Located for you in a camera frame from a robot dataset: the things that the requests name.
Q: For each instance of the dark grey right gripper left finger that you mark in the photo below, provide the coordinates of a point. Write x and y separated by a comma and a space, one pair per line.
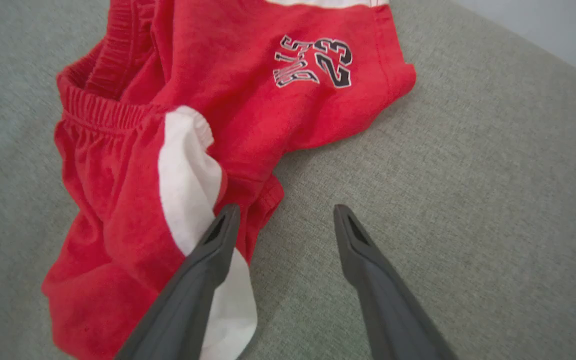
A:
188, 300

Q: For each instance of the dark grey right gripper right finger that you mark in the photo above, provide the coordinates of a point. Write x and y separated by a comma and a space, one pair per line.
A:
388, 300

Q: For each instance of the red shorts with white stripes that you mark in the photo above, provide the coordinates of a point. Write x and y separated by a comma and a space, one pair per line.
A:
133, 190

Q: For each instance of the grey fabric sofa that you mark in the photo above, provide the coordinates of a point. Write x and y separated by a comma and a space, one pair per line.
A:
468, 210

